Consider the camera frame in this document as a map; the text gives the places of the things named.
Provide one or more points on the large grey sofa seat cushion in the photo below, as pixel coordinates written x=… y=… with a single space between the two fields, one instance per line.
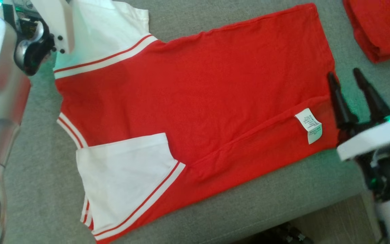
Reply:
x=283 y=189

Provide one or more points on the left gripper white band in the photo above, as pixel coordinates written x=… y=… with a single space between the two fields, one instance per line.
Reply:
x=58 y=20

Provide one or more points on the red white t-shirt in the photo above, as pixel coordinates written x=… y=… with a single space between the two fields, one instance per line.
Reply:
x=198 y=95

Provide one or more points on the red white printed shorts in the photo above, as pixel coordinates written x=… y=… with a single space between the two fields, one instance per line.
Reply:
x=381 y=27

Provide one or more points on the dark robot base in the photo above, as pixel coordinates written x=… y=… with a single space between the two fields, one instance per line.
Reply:
x=283 y=235

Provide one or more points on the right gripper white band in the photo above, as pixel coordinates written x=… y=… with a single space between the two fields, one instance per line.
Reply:
x=374 y=139

